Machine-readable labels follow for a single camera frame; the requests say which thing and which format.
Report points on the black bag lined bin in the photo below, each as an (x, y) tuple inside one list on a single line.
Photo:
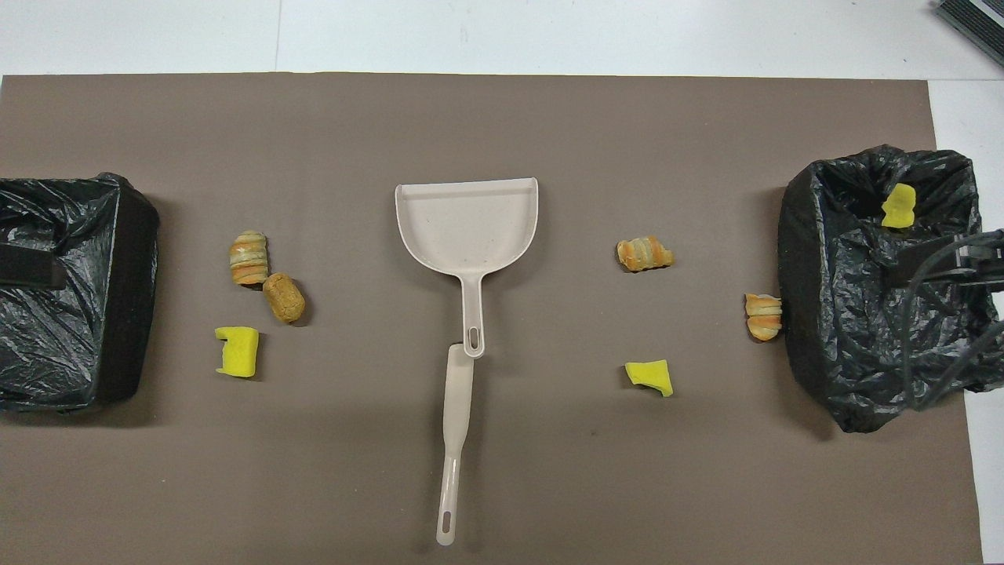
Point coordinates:
[(863, 329), (78, 345)]

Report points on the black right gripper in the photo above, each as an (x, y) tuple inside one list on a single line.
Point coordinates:
[(965, 259)]

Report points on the dark grey ribbed block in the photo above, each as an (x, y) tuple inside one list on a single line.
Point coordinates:
[(976, 23)]

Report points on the brown bread roll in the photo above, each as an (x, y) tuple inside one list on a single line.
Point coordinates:
[(283, 298)]

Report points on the yellow sponge piece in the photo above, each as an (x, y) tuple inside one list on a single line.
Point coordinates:
[(898, 207), (239, 351), (649, 375)]

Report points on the striped croissant pastry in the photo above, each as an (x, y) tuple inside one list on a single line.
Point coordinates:
[(249, 257), (763, 317), (644, 253)]

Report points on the brown table mat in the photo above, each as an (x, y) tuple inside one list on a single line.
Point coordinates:
[(502, 125)]

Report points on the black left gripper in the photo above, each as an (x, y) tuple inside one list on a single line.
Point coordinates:
[(27, 268)]

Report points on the beige plastic dustpan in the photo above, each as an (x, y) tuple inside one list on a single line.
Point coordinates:
[(467, 227)]

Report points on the beige hand brush black bristles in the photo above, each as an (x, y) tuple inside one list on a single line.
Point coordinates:
[(457, 400)]

